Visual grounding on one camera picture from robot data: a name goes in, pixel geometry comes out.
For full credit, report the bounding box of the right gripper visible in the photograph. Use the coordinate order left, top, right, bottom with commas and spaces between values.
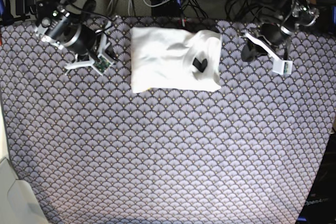
64, 25, 117, 74

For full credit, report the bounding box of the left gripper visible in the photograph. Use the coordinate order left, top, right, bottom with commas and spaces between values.
241, 23, 293, 62

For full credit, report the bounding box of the white printed T-shirt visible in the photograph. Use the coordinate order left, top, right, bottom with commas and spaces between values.
130, 27, 222, 93

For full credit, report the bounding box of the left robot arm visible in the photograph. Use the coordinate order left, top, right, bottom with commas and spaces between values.
250, 0, 320, 60

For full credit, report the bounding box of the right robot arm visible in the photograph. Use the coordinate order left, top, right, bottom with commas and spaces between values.
35, 0, 117, 74

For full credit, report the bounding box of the patterned grey tablecloth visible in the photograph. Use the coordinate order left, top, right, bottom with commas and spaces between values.
1, 17, 335, 223

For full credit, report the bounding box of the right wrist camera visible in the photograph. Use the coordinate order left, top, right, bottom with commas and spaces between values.
92, 56, 117, 75

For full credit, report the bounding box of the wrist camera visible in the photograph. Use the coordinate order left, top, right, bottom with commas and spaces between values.
272, 60, 293, 75
92, 56, 117, 75

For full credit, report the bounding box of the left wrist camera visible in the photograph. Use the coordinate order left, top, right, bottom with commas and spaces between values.
272, 60, 293, 75

